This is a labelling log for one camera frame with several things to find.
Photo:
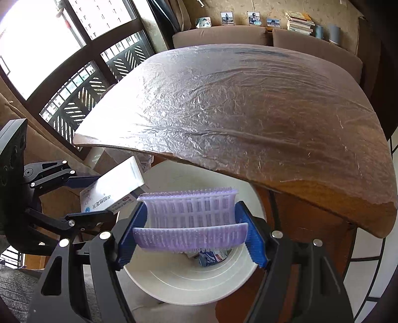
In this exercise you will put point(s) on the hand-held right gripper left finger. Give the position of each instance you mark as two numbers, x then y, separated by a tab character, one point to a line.
130	236

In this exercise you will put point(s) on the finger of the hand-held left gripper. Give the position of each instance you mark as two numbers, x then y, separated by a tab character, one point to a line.
84	181
90	219

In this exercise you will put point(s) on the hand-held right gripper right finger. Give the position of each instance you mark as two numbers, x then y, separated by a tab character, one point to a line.
253	239

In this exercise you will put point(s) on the white medicine box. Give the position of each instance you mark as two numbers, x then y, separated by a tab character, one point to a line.
118	180

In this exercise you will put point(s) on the blue white plastic packet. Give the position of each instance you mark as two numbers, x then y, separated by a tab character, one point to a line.
211	259

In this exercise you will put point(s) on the purple slotted plastic tray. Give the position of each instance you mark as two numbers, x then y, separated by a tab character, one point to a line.
186	211

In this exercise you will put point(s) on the white plastic bin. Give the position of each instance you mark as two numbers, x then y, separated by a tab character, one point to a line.
186	279

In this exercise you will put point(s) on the dark window railing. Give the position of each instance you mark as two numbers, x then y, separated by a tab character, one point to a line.
80	96

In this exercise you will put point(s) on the grey chair back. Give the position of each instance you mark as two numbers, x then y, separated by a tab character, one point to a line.
109	90

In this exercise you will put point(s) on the beige curtain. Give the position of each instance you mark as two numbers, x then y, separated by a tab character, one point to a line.
169	21

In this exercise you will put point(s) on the brown sofa cushion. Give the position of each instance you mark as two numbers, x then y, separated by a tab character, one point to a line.
317	51
217	37

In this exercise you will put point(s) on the dark wooden cabinet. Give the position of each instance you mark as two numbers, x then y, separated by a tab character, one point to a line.
379	77

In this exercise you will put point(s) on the stack of books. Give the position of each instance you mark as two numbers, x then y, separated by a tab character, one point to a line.
300	22

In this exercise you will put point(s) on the small photo frame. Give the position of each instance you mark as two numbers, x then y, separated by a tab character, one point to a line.
228	18
254	18
203	22
274	23

